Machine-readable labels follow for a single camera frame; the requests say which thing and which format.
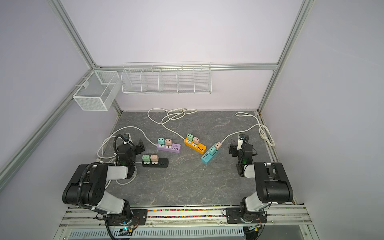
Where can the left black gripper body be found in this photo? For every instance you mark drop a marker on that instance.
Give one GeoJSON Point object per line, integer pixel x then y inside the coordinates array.
{"type": "Point", "coordinates": [139, 147]}

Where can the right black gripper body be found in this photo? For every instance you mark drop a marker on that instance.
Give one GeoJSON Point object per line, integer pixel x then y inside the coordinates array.
{"type": "Point", "coordinates": [235, 150]}

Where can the green plug from teal strip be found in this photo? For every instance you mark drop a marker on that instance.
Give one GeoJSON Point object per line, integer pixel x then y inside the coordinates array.
{"type": "Point", "coordinates": [212, 150]}

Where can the teal power strip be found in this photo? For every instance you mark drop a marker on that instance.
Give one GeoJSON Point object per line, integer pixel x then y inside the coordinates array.
{"type": "Point", "coordinates": [206, 158]}

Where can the orange power strip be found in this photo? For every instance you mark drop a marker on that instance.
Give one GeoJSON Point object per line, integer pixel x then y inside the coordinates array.
{"type": "Point", "coordinates": [200, 148]}

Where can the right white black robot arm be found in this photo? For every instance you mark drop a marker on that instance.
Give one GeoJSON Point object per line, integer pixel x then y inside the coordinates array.
{"type": "Point", "coordinates": [271, 181]}

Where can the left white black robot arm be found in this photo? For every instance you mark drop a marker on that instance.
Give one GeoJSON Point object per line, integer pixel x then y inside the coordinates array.
{"type": "Point", "coordinates": [87, 188]}

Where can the green plug on black strip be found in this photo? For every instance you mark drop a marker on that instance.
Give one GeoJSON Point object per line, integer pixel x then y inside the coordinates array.
{"type": "Point", "coordinates": [146, 159]}

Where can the pink plug on black strip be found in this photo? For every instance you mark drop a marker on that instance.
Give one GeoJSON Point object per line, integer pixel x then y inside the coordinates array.
{"type": "Point", "coordinates": [154, 159]}

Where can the green plug on purple strip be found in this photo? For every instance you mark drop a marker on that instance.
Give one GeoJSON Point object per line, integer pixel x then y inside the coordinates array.
{"type": "Point", "coordinates": [161, 141]}

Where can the pink plug on purple strip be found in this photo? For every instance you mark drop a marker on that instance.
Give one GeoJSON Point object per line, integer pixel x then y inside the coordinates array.
{"type": "Point", "coordinates": [168, 142]}

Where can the black power strip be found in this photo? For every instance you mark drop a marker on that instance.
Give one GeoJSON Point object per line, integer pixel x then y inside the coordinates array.
{"type": "Point", "coordinates": [161, 163]}

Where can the purple power strip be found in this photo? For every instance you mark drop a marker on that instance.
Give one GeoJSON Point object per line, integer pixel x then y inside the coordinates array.
{"type": "Point", "coordinates": [174, 148]}

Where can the small white mesh basket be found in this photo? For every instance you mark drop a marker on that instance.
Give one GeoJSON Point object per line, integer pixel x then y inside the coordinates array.
{"type": "Point", "coordinates": [98, 91]}

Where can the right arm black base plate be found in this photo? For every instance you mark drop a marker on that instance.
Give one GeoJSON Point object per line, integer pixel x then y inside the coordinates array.
{"type": "Point", "coordinates": [235, 215]}

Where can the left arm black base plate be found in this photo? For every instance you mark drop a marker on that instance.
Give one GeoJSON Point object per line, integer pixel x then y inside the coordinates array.
{"type": "Point", "coordinates": [137, 217]}

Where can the aluminium mounting rail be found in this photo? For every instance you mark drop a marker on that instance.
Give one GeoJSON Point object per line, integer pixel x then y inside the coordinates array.
{"type": "Point", "coordinates": [212, 216]}

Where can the long white wire basket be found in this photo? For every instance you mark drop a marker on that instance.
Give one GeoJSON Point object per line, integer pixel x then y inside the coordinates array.
{"type": "Point", "coordinates": [167, 78]}

